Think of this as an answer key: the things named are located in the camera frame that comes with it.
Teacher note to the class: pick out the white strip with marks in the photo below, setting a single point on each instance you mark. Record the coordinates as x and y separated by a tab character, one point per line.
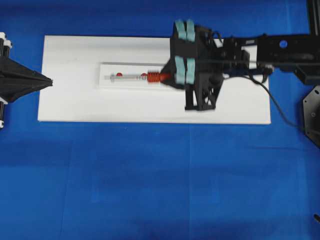
107	68

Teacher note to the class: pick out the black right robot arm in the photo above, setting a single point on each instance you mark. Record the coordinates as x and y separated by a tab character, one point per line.
295	53

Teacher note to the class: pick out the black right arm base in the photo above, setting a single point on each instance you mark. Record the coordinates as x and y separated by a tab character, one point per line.
311	115

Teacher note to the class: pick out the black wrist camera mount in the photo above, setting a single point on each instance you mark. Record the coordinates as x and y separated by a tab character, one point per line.
203	94

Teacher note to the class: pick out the blue table cloth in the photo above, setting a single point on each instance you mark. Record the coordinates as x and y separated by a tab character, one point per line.
135	181

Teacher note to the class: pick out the white foam board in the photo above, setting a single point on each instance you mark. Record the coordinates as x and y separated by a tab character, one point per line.
81	67

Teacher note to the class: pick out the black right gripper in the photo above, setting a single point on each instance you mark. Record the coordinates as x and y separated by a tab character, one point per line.
216	56

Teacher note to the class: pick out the black aluminium rail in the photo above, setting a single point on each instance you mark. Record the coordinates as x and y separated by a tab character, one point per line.
313	10

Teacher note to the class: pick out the soldering iron orange grip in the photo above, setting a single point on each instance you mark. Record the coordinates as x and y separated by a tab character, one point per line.
150	77

